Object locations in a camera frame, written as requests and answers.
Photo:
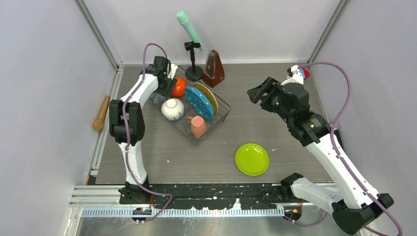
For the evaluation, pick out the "white bowl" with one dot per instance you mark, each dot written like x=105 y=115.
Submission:
x=173 y=109

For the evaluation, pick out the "orange bowl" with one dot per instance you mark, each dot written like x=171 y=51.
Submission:
x=179 y=89

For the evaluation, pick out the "black handheld microphone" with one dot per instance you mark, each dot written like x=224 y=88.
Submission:
x=337 y=130

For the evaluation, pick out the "mint green microphone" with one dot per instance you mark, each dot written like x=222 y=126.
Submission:
x=184 y=21

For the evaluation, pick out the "colourful toy blocks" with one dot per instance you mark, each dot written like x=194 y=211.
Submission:
x=305 y=73

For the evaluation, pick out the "green plate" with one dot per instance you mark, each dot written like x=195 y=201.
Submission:
x=252 y=159

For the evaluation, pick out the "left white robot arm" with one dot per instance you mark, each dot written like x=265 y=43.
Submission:
x=127 y=125

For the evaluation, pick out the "grey mug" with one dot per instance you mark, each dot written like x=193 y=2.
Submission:
x=158 y=98

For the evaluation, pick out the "black microphone stand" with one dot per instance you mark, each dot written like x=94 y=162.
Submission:
x=194 y=72

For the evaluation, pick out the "pink ceramic mug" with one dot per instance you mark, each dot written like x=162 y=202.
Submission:
x=198 y=126

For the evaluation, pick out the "brown wooden metronome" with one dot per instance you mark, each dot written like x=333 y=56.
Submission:
x=213 y=73

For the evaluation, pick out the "wooden rolling pin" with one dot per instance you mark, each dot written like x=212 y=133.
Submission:
x=98 y=123

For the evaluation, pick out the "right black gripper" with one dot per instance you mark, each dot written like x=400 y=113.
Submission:
x=268 y=86

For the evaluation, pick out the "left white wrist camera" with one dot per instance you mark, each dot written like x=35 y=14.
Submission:
x=172 y=71

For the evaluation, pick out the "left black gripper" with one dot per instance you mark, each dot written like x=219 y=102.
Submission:
x=167 y=91

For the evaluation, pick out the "woven bamboo coaster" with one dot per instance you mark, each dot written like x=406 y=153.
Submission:
x=209 y=95

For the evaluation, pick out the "blue dotted plate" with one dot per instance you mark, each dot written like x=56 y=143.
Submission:
x=199 y=102

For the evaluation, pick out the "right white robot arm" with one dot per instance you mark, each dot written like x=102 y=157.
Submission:
x=356 y=203

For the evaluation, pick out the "black wire dish rack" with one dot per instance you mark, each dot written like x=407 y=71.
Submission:
x=193 y=108

